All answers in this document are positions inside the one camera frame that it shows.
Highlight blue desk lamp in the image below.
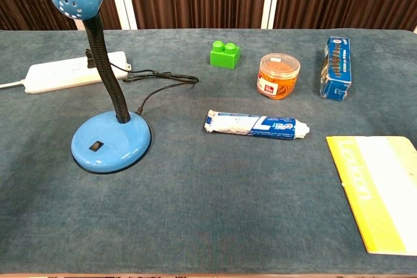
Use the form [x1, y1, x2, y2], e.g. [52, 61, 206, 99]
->
[48, 0, 152, 174]

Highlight blue white toothpaste tube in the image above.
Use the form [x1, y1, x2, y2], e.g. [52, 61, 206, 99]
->
[204, 109, 311, 141]

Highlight green toy building block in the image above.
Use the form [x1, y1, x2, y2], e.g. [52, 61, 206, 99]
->
[209, 40, 241, 70]

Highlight blue-grey table cloth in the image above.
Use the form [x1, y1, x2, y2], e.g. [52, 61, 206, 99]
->
[0, 28, 417, 275]

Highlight clear tub of rubber bands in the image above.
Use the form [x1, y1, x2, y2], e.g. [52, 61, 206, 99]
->
[256, 53, 301, 100]

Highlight blue paper clip box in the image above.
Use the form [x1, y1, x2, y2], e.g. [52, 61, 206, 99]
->
[319, 36, 352, 102]

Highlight white power strip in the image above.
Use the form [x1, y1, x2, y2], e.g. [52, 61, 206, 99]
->
[23, 51, 128, 94]

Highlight yellow Lexicon notebook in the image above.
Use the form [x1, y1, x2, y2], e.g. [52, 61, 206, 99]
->
[326, 135, 417, 256]

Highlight black power cable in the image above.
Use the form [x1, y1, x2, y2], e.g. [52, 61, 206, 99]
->
[85, 48, 199, 115]

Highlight white power strip cable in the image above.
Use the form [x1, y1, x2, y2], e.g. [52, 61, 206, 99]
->
[0, 79, 26, 90]

